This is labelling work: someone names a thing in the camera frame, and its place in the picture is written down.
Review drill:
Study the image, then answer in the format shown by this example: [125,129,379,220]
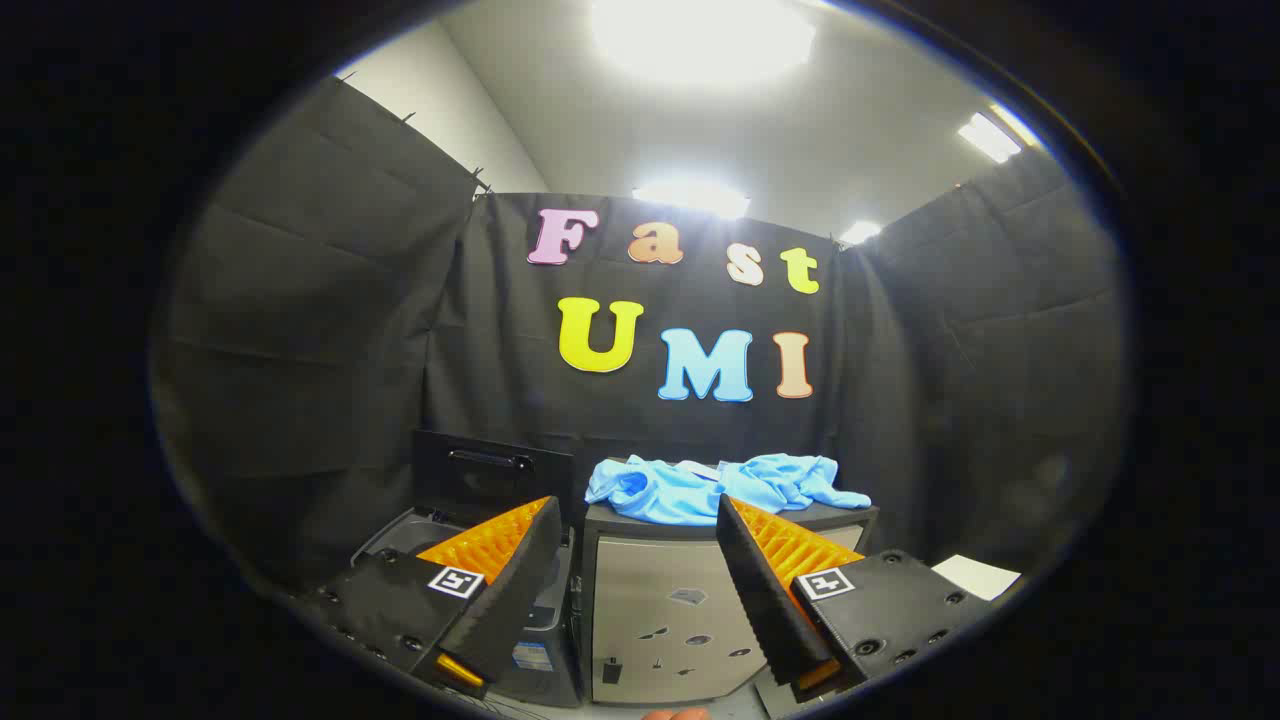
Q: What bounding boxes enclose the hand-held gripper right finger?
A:
[716,495,991,703]

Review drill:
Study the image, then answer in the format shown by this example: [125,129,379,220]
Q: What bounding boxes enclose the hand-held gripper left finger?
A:
[312,496,563,699]

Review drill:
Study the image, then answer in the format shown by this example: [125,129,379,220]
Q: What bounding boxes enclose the dark washing machine lid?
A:
[413,430,577,528]

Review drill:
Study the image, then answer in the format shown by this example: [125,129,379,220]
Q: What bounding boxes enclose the light blue polo shirt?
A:
[585,453,873,527]

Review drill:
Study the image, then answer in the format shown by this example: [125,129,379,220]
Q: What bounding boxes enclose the grey washing machine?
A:
[350,505,586,707]

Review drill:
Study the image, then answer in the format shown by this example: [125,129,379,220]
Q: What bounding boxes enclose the grey cabinet with black top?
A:
[578,498,881,707]

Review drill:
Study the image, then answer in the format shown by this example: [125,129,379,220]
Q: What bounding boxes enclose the white paper sheet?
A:
[932,554,1023,602]

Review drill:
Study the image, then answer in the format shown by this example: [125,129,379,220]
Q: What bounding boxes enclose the black backdrop cloth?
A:
[150,75,1131,601]

